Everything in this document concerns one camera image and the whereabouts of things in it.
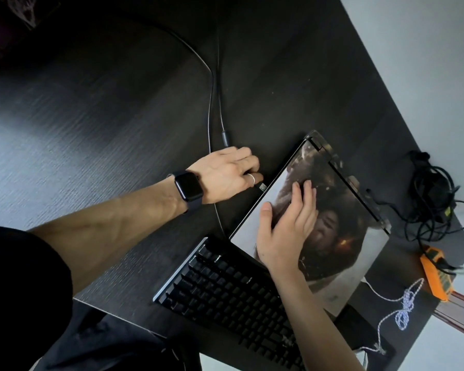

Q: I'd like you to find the person's right hand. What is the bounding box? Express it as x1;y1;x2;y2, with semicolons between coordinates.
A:
256;180;319;275

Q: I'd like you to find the person's left hand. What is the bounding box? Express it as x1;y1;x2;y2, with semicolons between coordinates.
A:
186;146;264;205

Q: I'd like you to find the thin black keyboard cable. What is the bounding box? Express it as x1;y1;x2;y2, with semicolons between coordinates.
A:
131;15;270;239

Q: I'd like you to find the laptop with printed portrait skin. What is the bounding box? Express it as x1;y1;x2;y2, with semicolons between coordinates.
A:
229;130;391;317

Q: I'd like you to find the black keyboard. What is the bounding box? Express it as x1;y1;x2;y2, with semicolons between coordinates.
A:
153;236;306;371

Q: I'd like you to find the thin black charger cable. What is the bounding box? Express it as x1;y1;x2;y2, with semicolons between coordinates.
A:
365;150;434;225

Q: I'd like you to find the dark green patterned mouse pad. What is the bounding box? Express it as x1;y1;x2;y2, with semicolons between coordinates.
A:
334;304;397;371

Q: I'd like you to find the white cable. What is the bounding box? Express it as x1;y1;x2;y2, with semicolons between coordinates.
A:
361;278;425;356

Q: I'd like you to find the person's right forearm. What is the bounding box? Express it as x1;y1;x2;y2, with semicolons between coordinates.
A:
270;266;366;371

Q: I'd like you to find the person's left forearm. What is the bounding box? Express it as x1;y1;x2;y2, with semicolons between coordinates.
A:
29;177;188;296

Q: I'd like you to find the dark wooden desk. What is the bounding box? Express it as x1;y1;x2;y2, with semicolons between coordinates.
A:
0;0;464;371

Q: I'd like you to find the black smartwatch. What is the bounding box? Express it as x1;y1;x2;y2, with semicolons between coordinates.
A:
173;170;205;214

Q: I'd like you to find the orange power strip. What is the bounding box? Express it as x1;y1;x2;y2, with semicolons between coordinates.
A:
420;246;455;302

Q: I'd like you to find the black shirt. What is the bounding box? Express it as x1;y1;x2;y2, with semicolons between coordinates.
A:
0;224;202;371

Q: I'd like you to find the cream and purple curtain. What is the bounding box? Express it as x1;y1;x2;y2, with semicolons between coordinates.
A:
0;0;39;72

